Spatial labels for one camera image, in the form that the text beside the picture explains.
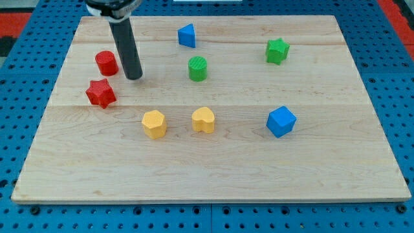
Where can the red star block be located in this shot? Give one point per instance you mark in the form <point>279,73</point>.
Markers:
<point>100,93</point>

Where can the yellow hexagon block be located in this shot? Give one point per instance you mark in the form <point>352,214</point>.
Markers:
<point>154,124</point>

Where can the red cylinder block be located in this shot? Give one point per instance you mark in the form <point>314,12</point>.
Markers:
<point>106,63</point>

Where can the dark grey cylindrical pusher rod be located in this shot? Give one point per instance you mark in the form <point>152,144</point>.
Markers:
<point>125,43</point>

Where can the black robot end-effector mount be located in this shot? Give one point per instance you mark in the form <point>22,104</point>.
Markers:
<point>114,11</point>

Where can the yellow heart block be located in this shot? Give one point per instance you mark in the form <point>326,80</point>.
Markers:
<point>203,119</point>

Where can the light wooden board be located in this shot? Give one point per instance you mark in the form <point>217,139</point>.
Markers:
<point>336,153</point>

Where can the blue triangle block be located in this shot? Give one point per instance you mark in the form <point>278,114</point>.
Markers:
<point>186,36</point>

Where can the green cylinder block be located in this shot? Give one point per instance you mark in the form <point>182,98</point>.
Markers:
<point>197,68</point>

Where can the blue cube block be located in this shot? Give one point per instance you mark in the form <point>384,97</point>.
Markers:
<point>281,121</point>

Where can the green star block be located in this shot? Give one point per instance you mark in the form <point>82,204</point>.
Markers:
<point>276,51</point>

